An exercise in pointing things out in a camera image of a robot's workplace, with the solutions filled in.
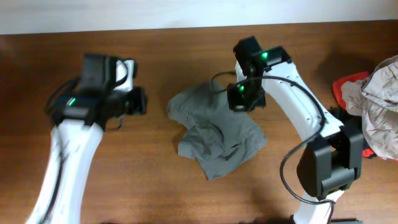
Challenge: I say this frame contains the grey shorts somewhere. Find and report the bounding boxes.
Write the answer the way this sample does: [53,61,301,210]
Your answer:
[167,81,268,180]

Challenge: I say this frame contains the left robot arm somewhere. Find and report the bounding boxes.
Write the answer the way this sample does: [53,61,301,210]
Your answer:
[26,54,147,223]

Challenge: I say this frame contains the black garment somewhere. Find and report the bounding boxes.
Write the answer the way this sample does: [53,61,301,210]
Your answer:
[328,107,377,159]

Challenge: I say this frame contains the beige crumpled garment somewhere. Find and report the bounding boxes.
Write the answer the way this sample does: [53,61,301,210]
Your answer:
[341,55,397,160]

